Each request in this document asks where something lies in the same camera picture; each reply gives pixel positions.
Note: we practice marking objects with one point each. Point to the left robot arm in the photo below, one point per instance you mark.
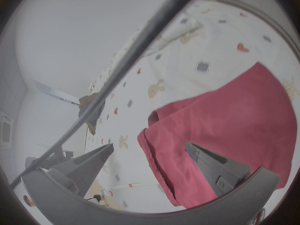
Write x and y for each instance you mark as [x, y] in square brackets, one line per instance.
[55, 156]

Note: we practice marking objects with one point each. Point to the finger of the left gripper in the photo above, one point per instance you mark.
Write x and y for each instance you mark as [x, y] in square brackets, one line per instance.
[82, 172]
[220, 172]

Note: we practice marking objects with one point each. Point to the red shirt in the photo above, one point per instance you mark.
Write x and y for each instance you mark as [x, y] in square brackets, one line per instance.
[222, 125]

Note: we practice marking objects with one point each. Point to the white printed quilt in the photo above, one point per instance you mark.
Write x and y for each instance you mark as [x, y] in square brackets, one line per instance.
[173, 29]

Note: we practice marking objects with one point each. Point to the brown garment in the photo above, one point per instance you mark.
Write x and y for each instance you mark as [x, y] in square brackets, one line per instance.
[86, 99]

